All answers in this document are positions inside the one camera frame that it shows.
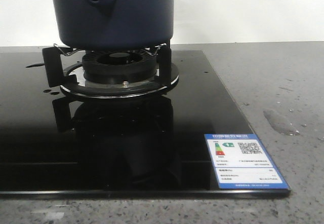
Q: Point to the blue white energy label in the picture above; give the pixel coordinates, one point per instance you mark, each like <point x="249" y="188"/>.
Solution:
<point x="240" y="161"/>

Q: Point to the black glass gas cooktop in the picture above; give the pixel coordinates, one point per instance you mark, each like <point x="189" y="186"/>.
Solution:
<point x="53" y="146"/>

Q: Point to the black pot support grate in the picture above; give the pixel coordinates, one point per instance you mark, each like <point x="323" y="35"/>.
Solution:
<point x="57" y="75"/>

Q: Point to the dark blue cooking pot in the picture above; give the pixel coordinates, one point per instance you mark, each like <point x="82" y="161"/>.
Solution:
<point x="114" y="24"/>

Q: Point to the round chrome burner tray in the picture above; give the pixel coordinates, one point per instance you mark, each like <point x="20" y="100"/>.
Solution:
<point x="86" y="89"/>

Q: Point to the black gas burner head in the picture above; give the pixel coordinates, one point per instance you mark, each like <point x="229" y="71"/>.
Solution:
<point x="117" y="67"/>

